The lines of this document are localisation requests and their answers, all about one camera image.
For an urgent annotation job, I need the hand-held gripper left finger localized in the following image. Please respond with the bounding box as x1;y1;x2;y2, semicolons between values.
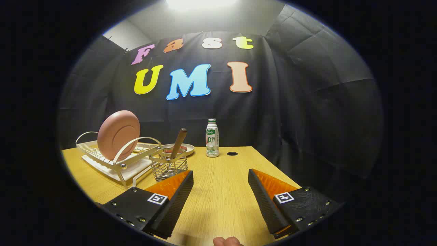
96;170;194;240

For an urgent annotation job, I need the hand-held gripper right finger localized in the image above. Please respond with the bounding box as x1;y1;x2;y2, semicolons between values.
248;168;343;239

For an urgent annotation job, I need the metal wire basket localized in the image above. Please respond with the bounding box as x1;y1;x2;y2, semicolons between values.
149;148;188;182

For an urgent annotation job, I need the wooden handled metal spoon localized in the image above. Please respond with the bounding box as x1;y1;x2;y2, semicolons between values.
166;128;188;171

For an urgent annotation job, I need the white wire dish rack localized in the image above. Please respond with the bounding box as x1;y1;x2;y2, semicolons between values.
75;132;163;189

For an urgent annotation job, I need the pink plate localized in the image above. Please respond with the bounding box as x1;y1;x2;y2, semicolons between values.
97;110;141;162

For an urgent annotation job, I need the beige round plate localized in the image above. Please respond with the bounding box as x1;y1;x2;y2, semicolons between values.
162;143;195;157

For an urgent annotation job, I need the white drip tray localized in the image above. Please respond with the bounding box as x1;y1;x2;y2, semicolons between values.
82;154;154;181

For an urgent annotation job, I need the white drink bottle green label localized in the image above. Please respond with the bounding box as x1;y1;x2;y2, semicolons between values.
206;119;220;158

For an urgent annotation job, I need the black backdrop cloth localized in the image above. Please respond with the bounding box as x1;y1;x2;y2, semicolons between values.
58;3;384;205

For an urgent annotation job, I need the ceiling light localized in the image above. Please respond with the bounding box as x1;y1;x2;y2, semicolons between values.
166;0;238;11

